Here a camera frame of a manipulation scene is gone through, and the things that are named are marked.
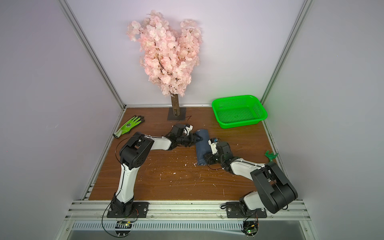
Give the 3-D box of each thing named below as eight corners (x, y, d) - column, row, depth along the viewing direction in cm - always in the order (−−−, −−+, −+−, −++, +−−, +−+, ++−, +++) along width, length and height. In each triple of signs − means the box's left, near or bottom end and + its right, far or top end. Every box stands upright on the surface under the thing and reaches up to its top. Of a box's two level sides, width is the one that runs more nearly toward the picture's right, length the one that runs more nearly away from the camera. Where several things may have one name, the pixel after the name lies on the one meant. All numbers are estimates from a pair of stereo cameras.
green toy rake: (270, 161, 92) (272, 160, 91) (263, 154, 96) (264, 152, 94) (278, 156, 95) (279, 154, 93) (270, 149, 98) (272, 147, 96)
